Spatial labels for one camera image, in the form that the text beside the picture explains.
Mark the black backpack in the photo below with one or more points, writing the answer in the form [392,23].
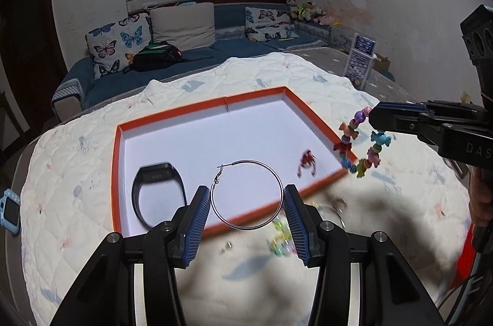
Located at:
[156,56]

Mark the person's right hand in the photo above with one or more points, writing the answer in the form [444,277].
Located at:
[481,197]

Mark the orange tray with white inside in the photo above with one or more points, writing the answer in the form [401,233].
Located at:
[215,129]

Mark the blue sofa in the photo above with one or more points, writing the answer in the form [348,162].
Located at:
[231,44]

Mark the black smart band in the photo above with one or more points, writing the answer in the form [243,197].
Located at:
[158,175]

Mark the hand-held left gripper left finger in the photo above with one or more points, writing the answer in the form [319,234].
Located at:
[195,224]

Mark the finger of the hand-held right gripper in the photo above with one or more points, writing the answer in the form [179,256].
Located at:
[400,123]
[448,107]

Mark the dark wooden door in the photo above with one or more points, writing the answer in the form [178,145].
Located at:
[27,52]

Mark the beige pillow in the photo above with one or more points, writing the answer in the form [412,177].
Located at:
[184,27]

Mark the blue and white box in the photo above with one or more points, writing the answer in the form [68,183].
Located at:
[360,58]

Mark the large butterfly print pillow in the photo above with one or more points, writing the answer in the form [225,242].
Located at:
[115,44]

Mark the small gold charm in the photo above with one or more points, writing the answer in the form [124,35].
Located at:
[227,247]

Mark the silver hoop earring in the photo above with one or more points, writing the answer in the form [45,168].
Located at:
[246,195]
[334,208]

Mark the red bead charm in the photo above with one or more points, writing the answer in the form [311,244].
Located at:
[307,165]

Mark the brown cardboard box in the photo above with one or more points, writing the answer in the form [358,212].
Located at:
[382,63]

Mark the light blue toy frame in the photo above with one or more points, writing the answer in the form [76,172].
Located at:
[9,212]

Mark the small butterfly print pillow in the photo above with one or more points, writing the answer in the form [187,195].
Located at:
[269,23]

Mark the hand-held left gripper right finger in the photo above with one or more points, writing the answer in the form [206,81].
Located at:
[297,227]

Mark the white quilted blanket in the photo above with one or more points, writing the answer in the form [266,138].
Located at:
[96,164]

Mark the pile of plush toys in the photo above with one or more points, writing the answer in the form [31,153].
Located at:
[308,11]

